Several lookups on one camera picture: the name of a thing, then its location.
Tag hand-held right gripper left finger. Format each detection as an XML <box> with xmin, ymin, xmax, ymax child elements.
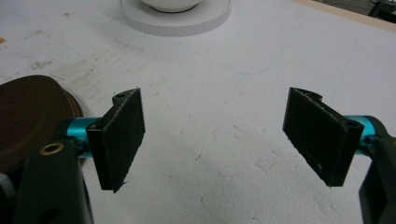
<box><xmin>58</xmin><ymin>87</ymin><xmax>147</xmax><ymax>194</ymax></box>

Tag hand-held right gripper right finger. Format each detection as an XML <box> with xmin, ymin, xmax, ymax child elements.
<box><xmin>282</xmin><ymin>87</ymin><xmax>396</xmax><ymax>188</ymax></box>

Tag white round coaster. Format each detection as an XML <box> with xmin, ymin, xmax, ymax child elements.
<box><xmin>120</xmin><ymin>0</ymin><xmax>233</xmax><ymax>38</ymax></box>

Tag dark stand base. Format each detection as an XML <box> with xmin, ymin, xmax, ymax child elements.
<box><xmin>368</xmin><ymin>0</ymin><xmax>396</xmax><ymax>24</ymax></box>

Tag white bowl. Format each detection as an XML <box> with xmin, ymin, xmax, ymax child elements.
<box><xmin>139</xmin><ymin>0</ymin><xmax>204</xmax><ymax>14</ymax></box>

